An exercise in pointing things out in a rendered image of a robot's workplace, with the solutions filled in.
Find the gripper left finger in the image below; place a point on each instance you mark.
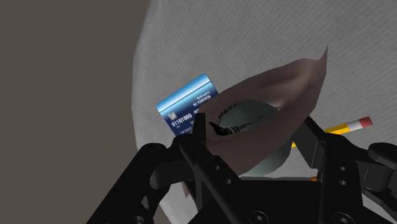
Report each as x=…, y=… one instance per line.
x=204, y=167

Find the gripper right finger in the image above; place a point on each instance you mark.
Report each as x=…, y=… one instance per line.
x=338, y=173

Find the brown and grey-green curved object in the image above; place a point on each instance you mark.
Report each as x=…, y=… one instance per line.
x=273, y=90

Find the yellow pencil with red eraser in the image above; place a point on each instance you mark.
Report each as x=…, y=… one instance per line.
x=344, y=127

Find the blue bank card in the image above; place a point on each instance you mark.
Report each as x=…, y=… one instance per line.
x=183, y=105

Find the grey fabric furniture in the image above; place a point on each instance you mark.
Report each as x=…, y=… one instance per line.
x=248, y=37

